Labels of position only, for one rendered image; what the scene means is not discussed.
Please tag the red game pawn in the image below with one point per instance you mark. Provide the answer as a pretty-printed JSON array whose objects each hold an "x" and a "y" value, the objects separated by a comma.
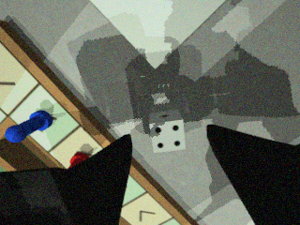
[{"x": 77, "y": 158}]

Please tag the blue pawn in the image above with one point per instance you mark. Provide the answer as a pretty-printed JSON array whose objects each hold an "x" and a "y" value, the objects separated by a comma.
[{"x": 39, "y": 120}]

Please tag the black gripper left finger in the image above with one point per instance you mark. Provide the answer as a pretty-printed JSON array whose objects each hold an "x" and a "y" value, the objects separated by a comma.
[{"x": 89, "y": 193}]

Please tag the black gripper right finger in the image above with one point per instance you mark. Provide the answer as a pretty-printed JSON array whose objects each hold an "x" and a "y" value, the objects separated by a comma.
[{"x": 264, "y": 173}]

